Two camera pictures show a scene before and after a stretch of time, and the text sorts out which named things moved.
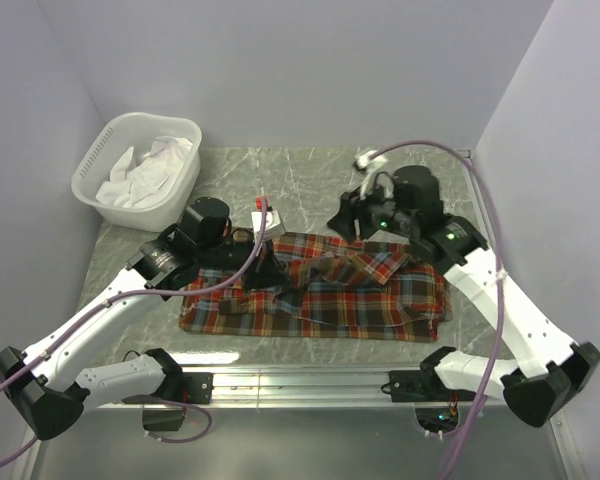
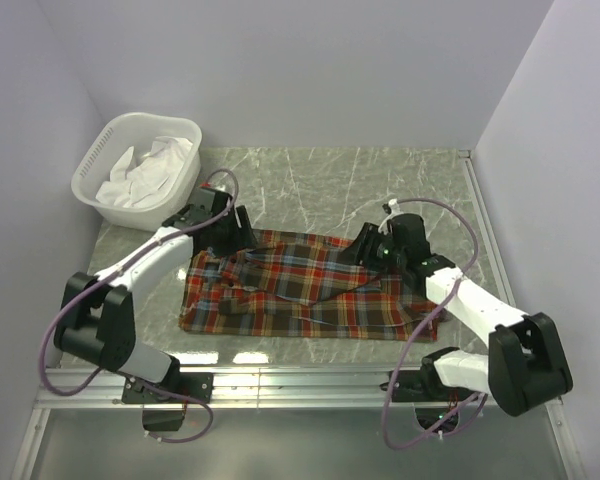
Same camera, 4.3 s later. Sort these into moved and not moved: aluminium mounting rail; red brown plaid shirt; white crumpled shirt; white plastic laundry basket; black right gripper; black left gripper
Moved: black right gripper; black left gripper
Not moved: white crumpled shirt; white plastic laundry basket; aluminium mounting rail; red brown plaid shirt
